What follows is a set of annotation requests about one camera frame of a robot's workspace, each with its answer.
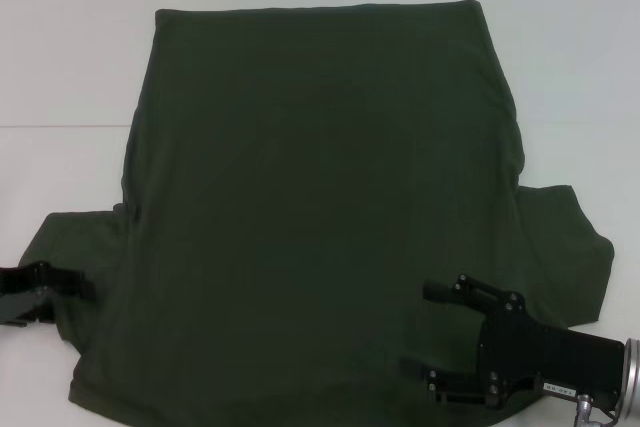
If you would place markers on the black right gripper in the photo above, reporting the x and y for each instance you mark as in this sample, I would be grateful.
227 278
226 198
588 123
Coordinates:
550 352

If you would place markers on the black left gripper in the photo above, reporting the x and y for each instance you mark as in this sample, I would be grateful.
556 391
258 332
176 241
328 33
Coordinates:
20 307

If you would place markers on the dark green shirt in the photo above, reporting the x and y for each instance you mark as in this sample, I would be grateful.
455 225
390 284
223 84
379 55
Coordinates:
320 172

